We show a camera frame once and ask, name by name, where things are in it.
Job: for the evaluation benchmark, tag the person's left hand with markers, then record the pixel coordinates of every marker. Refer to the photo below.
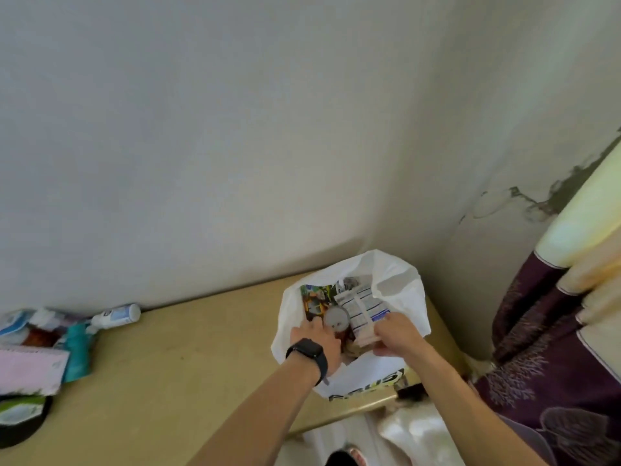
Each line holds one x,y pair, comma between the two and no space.
318,346

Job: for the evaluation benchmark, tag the person's right hand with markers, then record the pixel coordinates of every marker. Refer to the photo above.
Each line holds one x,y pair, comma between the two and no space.
400,334

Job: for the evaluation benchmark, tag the peach sachet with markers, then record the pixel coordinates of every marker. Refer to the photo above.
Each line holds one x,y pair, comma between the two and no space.
366,337

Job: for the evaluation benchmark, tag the red can with silver lid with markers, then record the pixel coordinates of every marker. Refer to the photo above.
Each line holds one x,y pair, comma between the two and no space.
335,317

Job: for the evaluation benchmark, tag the white blue printed packet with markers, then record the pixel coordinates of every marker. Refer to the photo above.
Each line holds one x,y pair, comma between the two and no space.
364,305

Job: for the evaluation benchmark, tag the colourful picture packet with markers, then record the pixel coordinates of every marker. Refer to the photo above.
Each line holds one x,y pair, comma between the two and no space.
315,298

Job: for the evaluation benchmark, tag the white plastic bag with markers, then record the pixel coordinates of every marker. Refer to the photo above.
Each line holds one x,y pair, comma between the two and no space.
359,378

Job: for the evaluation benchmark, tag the light wooden cabinet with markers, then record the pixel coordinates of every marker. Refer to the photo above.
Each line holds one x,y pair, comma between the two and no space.
184,363

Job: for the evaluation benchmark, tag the white blue bottle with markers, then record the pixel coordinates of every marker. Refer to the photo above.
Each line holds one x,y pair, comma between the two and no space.
114,316

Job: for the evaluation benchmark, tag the teal bottle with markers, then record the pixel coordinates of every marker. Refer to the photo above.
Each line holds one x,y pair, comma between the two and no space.
77,354

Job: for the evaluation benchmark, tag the white bottle with pink cap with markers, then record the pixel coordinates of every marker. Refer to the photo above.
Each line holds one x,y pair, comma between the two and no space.
48,316

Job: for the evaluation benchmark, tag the red bottle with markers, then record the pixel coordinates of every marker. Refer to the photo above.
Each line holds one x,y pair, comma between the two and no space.
39,338

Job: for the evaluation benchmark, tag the pink soft pack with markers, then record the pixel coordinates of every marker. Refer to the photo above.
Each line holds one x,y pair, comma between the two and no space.
29,371

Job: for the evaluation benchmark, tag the black pouch with green label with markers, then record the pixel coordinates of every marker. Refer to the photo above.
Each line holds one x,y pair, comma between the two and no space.
24,434

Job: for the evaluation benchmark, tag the blue white blister pack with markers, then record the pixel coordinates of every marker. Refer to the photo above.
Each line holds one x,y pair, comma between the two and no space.
12,321

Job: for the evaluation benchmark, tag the person's left forearm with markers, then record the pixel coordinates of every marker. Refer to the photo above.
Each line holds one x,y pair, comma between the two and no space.
252,422

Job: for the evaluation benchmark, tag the person's right forearm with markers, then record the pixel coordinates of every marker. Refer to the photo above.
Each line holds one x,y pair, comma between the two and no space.
466,412

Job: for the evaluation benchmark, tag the black smartwatch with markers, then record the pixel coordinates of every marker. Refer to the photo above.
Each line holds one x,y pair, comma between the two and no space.
308,351

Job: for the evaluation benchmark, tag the black shorts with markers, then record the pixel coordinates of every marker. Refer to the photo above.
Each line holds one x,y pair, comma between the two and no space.
342,460

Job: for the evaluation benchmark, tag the cream spotted right slipper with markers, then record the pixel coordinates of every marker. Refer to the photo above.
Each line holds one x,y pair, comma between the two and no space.
359,456

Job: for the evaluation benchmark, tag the cream and purple curtain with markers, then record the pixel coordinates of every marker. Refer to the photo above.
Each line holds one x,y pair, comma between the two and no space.
548,354

